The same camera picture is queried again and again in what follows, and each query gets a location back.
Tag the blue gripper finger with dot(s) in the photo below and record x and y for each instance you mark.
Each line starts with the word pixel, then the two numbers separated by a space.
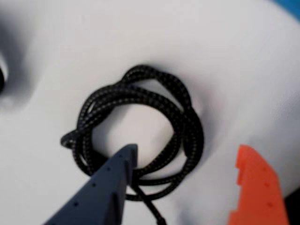
pixel 98 192

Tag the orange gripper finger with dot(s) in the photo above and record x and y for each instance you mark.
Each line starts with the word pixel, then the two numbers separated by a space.
pixel 260 187

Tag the black fabric bag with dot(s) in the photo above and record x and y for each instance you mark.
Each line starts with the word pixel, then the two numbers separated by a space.
pixel 294 211

